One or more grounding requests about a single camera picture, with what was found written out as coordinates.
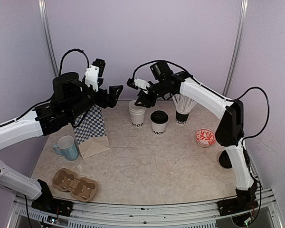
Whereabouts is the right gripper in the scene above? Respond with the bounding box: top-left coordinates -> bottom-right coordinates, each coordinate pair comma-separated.
135,80 -> 172,107

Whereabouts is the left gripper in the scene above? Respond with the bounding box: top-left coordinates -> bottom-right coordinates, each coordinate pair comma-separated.
66,81 -> 123,120

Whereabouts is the black coffee cup lid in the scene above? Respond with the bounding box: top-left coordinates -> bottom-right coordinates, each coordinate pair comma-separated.
150,110 -> 169,124

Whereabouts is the white paper coffee cup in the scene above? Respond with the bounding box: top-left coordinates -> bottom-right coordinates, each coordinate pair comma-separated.
152,122 -> 167,136

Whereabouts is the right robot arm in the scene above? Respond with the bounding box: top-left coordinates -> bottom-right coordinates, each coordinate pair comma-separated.
127,60 -> 262,214

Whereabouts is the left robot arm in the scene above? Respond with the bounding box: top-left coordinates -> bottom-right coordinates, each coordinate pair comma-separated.
0,58 -> 124,211

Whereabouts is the stack of white paper cups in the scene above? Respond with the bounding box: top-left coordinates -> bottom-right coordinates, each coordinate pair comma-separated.
128,100 -> 146,128

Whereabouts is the black cup holding straws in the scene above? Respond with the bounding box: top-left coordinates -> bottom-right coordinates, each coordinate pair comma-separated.
175,109 -> 190,124

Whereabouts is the blue checkered paper bag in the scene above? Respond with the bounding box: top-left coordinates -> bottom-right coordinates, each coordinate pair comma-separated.
73,105 -> 111,159

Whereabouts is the bundle of wrapped white straws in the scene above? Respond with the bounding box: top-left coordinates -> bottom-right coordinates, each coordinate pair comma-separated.
172,94 -> 197,114

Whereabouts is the blue ceramic mug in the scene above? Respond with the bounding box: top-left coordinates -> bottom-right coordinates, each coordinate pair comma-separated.
53,135 -> 79,161

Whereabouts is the red floral bowl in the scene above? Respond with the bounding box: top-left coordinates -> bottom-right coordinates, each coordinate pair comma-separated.
195,128 -> 216,148

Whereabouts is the brown cardboard cup carrier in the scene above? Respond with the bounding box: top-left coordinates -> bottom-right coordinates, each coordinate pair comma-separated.
52,168 -> 98,202

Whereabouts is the stack of black lids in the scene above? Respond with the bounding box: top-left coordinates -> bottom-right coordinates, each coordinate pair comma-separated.
218,150 -> 232,169

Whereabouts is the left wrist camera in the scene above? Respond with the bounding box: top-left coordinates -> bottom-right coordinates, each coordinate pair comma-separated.
84,58 -> 105,92

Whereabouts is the right aluminium corner post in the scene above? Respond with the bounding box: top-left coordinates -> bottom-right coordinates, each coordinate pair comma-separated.
223,0 -> 249,96

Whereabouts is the aluminium corner post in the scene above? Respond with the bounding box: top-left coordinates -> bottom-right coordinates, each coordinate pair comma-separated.
38,0 -> 58,77
223,0 -> 249,96

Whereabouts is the left aluminium corner post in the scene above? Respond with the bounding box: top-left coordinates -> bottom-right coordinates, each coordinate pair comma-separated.
38,0 -> 58,77

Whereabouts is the aluminium front frame rail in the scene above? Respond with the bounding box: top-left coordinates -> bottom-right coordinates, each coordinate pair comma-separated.
7,189 -> 283,228

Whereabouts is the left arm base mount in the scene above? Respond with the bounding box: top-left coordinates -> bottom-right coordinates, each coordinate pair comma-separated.
31,197 -> 74,217

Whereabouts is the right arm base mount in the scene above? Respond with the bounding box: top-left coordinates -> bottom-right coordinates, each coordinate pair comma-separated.
217,198 -> 259,216

